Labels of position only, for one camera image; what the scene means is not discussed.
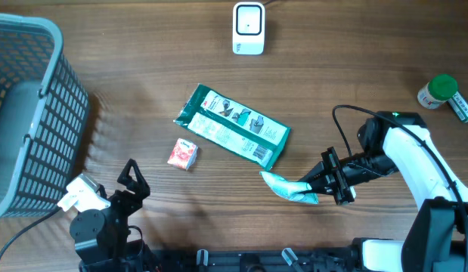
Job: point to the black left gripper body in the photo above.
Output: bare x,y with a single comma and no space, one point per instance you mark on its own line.
124,205

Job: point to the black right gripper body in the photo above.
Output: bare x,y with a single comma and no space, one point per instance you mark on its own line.
337,175

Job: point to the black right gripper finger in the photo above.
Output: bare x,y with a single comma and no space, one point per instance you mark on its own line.
316,172
317,188

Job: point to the light green wipes pack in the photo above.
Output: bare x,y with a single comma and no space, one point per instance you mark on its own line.
290,190

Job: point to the red tissue pack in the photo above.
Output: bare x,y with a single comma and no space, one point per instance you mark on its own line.
183,154

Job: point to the large green 3M package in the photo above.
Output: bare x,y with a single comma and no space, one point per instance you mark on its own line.
233,126

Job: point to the green lid jar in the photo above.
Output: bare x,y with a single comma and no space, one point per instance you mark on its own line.
437,91

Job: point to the small green box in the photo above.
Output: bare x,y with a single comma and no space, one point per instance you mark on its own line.
460,106

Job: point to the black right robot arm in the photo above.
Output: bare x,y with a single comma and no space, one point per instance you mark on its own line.
397,143

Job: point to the white barcode scanner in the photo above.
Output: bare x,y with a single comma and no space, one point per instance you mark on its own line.
248,28

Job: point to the grey plastic basket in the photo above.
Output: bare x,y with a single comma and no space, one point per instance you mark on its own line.
43,113

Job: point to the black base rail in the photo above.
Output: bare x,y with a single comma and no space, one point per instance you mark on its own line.
256,260

